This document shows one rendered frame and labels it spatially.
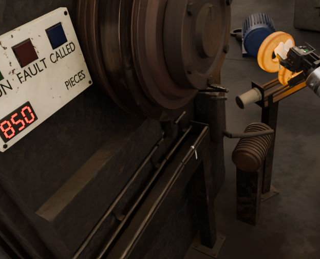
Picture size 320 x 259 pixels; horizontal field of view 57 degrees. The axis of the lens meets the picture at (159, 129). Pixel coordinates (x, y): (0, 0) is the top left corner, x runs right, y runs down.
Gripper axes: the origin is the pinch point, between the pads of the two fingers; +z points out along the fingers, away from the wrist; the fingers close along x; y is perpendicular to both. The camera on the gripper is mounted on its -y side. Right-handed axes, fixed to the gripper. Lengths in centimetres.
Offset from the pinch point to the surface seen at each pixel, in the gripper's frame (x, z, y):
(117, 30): 67, -20, 42
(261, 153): 18.1, -25.3, -28.9
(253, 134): 17.7, -18.1, -24.4
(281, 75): -3.0, -4.3, -12.5
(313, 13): -172, 119, -100
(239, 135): 24.5, -17.1, -22.0
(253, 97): 12.3, -7.2, -15.3
